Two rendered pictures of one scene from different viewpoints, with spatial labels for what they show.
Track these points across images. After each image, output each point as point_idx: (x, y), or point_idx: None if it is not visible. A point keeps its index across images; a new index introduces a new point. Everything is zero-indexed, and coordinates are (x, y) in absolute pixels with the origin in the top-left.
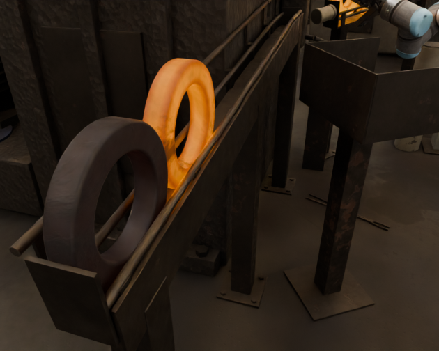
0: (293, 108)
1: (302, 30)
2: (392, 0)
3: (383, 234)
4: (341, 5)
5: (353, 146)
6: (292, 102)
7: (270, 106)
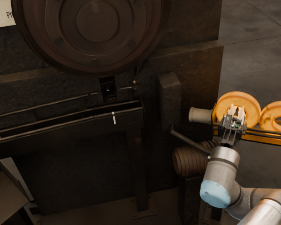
0: (135, 169)
1: (163, 120)
2: (215, 151)
3: None
4: None
5: None
6: (131, 164)
7: (148, 154)
